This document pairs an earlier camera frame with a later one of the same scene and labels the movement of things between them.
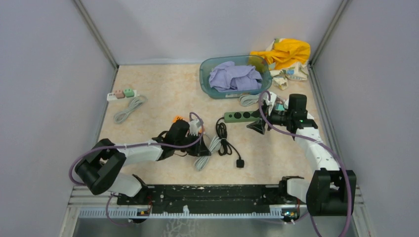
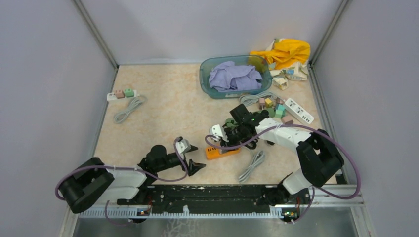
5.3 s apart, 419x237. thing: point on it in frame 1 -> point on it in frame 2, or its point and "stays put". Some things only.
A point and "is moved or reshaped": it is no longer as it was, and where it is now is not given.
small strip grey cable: (121, 116) stays put
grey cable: (214, 145) is moved or reshaped
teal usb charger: (279, 107) stays put
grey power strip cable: (247, 99) stays put
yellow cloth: (286, 53) stays put
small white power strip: (111, 97) stays put
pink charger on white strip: (119, 94) stays put
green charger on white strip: (129, 93) stays put
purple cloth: (226, 76) stays put
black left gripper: (200, 149) -> (193, 167)
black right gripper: (258, 126) -> (230, 142)
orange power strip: (177, 117) is moved or reshaped
